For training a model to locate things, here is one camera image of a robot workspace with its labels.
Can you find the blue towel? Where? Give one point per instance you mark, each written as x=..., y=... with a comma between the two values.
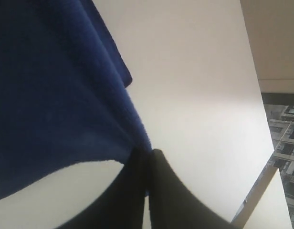
x=63, y=97

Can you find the grey building outside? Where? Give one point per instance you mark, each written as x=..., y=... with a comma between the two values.
x=281, y=124

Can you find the neighbouring white table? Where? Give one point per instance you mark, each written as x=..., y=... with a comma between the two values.
x=266, y=207

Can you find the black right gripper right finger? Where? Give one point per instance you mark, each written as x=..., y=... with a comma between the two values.
x=172, y=205

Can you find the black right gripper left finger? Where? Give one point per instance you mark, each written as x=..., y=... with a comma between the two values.
x=121, y=206

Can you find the black window frame post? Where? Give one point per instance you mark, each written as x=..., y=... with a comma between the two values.
x=278, y=98

